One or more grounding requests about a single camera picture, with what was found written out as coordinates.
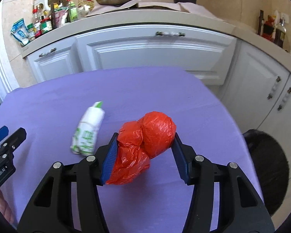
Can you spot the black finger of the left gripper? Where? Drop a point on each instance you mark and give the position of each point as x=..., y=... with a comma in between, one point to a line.
x=13, y=141

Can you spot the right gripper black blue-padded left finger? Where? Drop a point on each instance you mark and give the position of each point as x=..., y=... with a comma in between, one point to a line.
x=50, y=207

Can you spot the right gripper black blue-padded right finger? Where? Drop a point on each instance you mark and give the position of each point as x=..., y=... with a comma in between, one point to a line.
x=241, y=209

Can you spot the red plastic bag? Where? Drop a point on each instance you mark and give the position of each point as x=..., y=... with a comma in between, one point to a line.
x=140, y=141

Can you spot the black trash bin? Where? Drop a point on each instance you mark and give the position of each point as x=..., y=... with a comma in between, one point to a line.
x=271, y=166

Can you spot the person's hand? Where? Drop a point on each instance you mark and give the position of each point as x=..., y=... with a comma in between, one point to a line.
x=5, y=209

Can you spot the purple tablecloth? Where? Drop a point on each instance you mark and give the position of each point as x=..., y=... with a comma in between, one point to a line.
x=157, y=200

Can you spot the white green squeezed tube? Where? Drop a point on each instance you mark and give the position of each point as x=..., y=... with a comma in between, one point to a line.
x=86, y=133

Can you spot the white right cabinet door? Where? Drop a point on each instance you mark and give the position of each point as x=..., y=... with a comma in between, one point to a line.
x=278, y=123

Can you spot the white left cabinet door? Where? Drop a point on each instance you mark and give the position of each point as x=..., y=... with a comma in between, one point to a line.
x=55, y=60

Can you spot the blue white snack bag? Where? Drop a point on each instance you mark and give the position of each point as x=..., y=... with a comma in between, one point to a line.
x=20, y=32

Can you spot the red capped spice jar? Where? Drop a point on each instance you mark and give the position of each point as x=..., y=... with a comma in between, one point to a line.
x=46, y=25

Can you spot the white corner cabinet door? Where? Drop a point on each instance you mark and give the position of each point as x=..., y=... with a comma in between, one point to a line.
x=253, y=86

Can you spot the pink white pouch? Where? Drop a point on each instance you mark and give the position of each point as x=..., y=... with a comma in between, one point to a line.
x=59, y=17

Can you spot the green bottle on counter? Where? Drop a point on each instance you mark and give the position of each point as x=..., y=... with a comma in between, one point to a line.
x=73, y=11

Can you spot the white spice rack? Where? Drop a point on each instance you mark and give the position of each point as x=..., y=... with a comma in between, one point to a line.
x=48, y=0

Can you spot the white wide drawer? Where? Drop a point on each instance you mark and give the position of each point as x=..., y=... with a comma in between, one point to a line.
x=204, y=53

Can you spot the cooking oil bottle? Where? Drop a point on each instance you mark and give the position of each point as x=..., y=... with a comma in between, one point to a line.
x=84, y=7

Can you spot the dark sauce bottle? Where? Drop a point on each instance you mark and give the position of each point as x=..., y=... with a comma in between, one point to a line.
x=280, y=32

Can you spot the tall dark glass bottle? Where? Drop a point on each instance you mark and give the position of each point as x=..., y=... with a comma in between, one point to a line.
x=261, y=23

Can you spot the white cloth on stove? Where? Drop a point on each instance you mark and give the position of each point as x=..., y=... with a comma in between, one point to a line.
x=138, y=4

